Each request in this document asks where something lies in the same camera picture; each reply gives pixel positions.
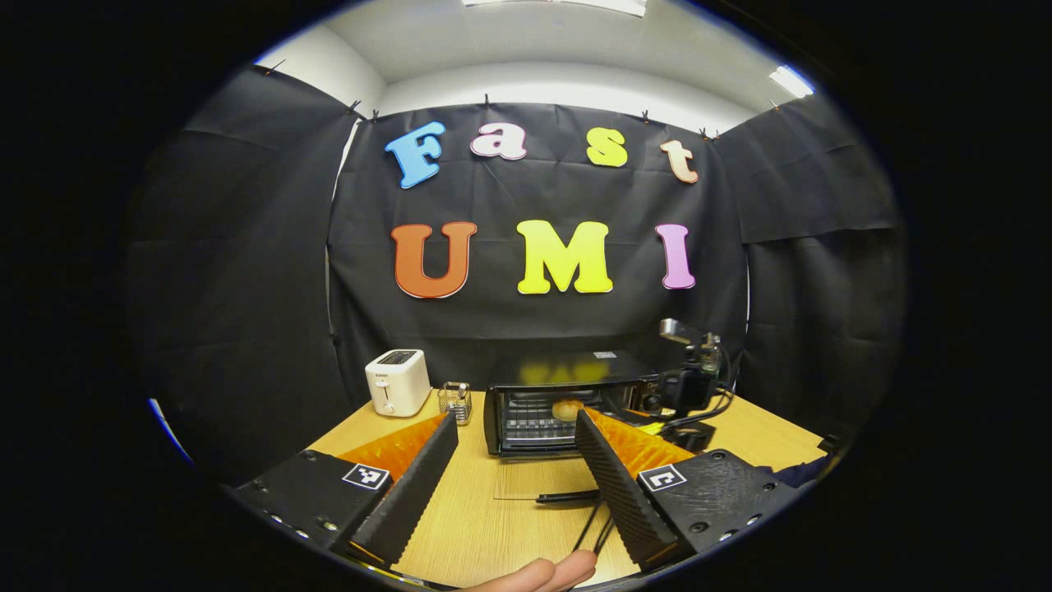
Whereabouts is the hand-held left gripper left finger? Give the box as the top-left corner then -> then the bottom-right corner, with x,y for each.
230,412 -> 459,568

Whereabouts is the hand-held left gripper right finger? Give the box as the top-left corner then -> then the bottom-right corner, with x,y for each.
574,408 -> 801,571

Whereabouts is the black electric oven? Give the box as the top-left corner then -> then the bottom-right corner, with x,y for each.
482,351 -> 663,504

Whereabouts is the white toaster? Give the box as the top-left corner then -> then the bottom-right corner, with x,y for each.
364,349 -> 432,419

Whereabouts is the black backdrop cloth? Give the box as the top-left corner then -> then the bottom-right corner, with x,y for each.
123,66 -> 909,486

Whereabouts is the small ceiling light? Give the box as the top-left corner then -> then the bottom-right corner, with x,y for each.
768,65 -> 816,100

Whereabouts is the long ceiling light panel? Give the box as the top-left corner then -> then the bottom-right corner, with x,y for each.
460,0 -> 650,18

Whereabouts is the thin black cable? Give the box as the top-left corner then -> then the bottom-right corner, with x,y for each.
570,497 -> 616,560

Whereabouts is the small wire basket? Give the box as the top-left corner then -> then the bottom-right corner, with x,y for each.
436,381 -> 474,427

